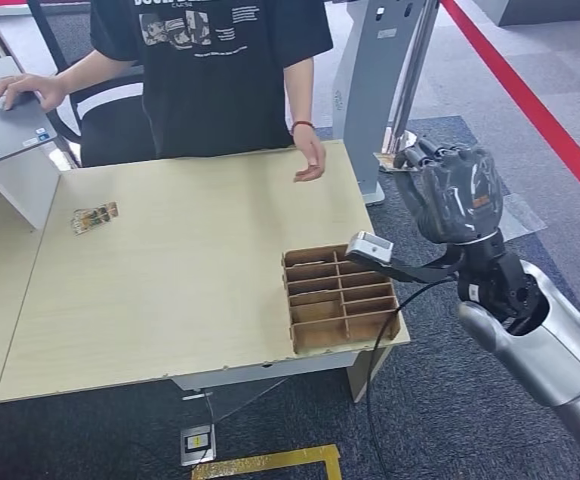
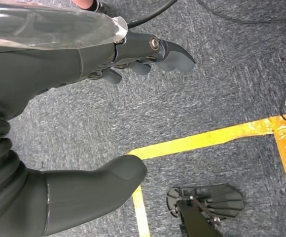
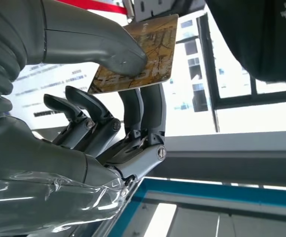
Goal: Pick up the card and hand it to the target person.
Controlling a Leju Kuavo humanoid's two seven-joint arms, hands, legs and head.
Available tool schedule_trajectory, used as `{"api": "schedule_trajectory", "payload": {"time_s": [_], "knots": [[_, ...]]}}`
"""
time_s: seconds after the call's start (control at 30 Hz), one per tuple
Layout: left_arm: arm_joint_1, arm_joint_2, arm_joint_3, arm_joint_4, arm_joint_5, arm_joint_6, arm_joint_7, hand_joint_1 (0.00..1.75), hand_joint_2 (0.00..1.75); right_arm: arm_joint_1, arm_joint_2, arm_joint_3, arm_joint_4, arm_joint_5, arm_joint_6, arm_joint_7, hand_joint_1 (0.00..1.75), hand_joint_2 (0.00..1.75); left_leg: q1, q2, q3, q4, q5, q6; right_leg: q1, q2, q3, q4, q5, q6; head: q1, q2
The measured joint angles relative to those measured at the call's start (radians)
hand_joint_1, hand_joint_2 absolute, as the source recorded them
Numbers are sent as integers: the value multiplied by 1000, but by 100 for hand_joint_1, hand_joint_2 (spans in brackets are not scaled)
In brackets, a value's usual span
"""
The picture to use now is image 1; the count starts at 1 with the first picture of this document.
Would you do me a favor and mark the person's left hand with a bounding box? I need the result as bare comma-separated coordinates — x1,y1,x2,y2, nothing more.
292,124,328,184

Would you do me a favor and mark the black cable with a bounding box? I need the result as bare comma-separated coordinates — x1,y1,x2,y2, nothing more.
365,276,459,480

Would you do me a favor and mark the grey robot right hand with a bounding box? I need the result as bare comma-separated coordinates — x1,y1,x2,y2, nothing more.
393,135,505,246

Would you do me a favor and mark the printed card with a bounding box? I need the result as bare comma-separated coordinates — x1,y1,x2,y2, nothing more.
70,201,119,237

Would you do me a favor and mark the red barrier belt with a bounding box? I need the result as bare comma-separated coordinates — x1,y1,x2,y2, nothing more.
439,0,580,219

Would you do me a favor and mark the clear plastic triangle sheet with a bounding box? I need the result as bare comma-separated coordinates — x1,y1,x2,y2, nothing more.
498,192,547,244

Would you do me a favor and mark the black office chair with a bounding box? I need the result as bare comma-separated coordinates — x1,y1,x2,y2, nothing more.
24,0,157,169

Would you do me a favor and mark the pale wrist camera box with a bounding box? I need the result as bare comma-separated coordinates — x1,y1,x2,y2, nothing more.
344,231,396,268

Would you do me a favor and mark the metal floor socket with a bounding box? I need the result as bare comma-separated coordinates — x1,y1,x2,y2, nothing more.
179,423,218,468

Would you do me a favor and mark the chrome stanchion post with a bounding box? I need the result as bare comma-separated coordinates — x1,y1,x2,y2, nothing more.
380,0,442,158

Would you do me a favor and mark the wooden slotted card organizer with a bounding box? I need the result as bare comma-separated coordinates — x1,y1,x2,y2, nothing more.
280,243,402,356

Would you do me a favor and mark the person's right hand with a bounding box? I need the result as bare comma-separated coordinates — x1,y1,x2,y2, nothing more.
0,72,68,113

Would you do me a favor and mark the pale card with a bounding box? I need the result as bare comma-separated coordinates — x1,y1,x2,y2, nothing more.
373,152,419,174

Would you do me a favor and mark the grey kiosk stand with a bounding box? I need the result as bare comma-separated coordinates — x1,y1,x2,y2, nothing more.
330,0,439,207

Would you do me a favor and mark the white laptop stand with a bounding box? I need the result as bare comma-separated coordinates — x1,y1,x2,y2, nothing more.
0,142,63,248

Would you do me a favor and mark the person in black shirt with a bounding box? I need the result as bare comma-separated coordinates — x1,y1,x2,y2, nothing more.
88,0,335,161

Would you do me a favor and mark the grey laptop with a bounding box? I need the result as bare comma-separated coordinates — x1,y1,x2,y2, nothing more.
0,0,58,172

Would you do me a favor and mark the grey platform base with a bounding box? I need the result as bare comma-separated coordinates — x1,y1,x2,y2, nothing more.
472,0,580,28

